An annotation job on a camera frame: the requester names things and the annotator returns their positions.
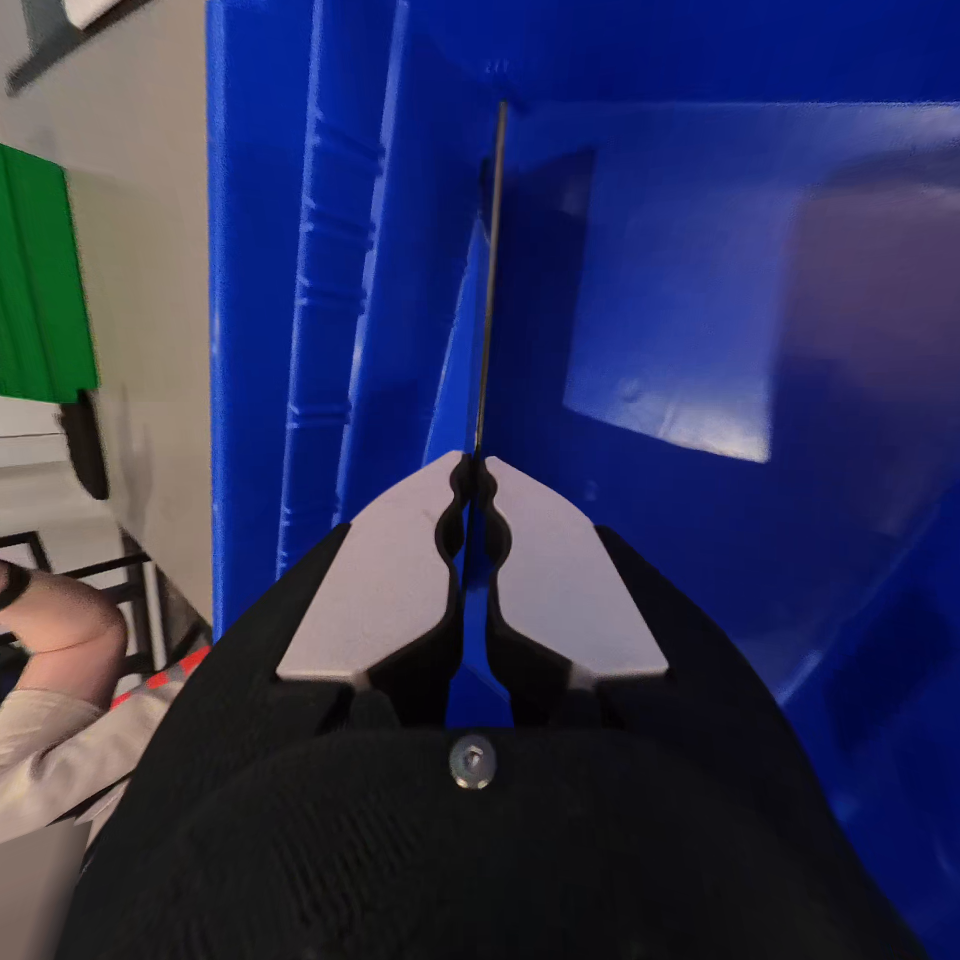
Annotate white document stand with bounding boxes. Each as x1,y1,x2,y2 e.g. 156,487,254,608
62,0,127,31

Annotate person in white shirt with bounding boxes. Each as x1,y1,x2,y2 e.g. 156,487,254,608
0,686,185,845

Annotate person's left forearm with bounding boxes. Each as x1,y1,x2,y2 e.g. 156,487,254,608
0,570,129,710

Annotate green plastic bin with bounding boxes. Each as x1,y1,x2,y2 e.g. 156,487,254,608
0,142,101,406

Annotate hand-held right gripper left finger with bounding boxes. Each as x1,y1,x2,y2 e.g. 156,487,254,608
276,448,474,727

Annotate blue plastic bin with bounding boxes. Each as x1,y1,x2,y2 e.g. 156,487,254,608
206,0,960,960

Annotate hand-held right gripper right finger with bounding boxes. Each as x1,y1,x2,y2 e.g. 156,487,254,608
478,453,670,727

